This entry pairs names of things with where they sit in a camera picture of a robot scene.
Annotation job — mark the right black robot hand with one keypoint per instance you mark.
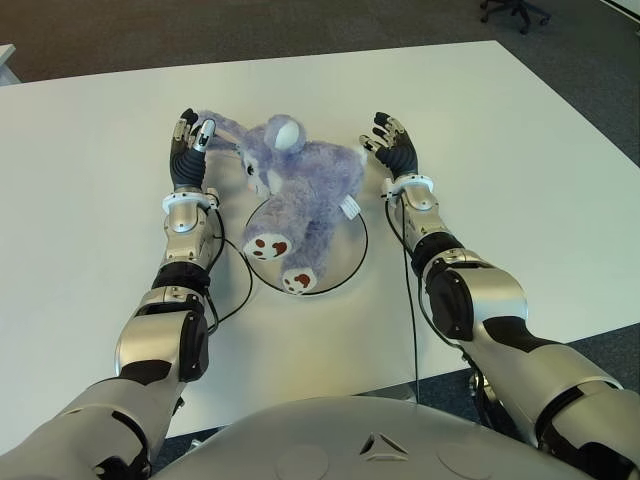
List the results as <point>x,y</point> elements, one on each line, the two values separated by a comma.
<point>397,152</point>

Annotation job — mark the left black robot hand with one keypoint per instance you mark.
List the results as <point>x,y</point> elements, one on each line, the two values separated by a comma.
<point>187,167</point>

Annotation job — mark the purple plush bunny doll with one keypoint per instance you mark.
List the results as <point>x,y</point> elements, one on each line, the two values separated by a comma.
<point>310,175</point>

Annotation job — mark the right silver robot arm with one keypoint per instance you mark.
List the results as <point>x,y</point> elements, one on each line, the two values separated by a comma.
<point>500,310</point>

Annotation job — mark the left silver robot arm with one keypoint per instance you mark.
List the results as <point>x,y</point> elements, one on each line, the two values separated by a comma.
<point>150,325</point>

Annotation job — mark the white plate with black rim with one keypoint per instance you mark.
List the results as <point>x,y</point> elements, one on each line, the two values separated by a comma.
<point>350,250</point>

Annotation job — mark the black office chair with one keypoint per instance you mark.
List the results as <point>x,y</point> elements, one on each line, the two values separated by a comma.
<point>517,11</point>

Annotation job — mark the white side table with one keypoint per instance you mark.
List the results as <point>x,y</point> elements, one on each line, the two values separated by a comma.
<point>6,62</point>

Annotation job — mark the silver robot torso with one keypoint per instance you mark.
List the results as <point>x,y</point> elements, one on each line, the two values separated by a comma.
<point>350,440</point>

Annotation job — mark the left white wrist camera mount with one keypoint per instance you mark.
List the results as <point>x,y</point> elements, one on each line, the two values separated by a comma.
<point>169,201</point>

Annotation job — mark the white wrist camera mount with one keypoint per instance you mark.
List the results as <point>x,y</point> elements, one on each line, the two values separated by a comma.
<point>425,181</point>
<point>169,201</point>

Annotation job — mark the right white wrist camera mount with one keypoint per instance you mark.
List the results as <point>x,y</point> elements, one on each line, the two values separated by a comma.
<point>425,181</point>

